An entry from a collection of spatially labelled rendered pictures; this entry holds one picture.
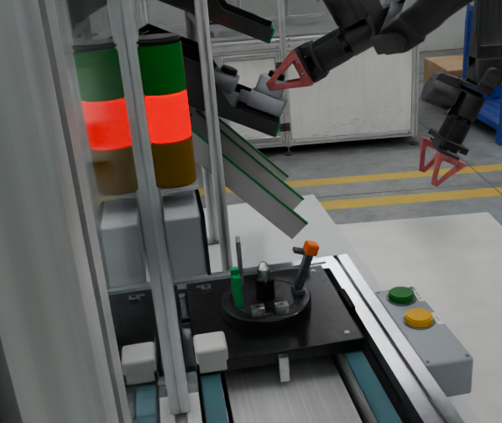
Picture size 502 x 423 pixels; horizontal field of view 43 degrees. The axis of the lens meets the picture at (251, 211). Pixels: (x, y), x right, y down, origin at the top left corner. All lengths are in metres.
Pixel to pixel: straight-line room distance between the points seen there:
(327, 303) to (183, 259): 0.39
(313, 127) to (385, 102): 0.58
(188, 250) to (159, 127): 0.13
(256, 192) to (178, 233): 0.50
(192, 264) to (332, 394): 0.33
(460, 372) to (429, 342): 0.06
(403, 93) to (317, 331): 4.25
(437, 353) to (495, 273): 0.47
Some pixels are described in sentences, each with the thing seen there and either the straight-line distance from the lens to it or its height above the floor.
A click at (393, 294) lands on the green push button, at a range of 1.04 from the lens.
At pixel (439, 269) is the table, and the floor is 0.86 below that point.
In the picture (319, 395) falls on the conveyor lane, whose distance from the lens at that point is 0.92.
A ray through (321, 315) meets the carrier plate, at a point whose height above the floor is 0.97.
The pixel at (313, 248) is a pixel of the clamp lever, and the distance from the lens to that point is 0.97.
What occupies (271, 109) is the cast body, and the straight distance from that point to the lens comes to 1.14.
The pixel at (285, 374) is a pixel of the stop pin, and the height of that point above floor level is 0.94.
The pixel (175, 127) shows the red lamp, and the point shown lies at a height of 1.33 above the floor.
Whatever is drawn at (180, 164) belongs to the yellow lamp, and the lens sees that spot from 0.68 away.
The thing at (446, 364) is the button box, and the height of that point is 0.96.
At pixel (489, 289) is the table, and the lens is 1.31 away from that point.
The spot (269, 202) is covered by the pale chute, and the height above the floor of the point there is 1.06.
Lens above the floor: 1.48
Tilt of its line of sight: 22 degrees down
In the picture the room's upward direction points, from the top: 5 degrees counter-clockwise
